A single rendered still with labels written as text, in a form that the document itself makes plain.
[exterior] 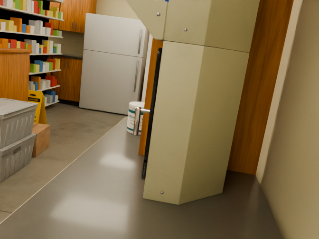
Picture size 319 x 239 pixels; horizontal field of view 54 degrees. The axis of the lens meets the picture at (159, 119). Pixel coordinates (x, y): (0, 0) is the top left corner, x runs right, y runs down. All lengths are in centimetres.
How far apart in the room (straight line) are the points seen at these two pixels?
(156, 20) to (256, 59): 51
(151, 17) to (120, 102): 518
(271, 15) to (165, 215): 80
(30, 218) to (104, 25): 534
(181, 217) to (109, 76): 523
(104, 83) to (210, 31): 525
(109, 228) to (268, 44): 85
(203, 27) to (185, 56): 9
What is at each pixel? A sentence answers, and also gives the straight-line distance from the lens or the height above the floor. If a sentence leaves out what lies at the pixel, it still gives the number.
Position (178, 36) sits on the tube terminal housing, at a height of 142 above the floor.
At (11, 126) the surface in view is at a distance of 314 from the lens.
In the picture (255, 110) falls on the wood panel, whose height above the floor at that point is 120.
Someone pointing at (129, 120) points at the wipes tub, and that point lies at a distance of 160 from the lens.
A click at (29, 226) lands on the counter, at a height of 94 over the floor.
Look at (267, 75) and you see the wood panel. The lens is 126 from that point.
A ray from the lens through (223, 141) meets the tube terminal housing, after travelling 101.
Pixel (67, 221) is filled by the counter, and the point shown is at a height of 94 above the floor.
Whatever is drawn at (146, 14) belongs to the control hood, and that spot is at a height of 147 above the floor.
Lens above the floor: 140
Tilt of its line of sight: 13 degrees down
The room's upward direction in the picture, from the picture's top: 8 degrees clockwise
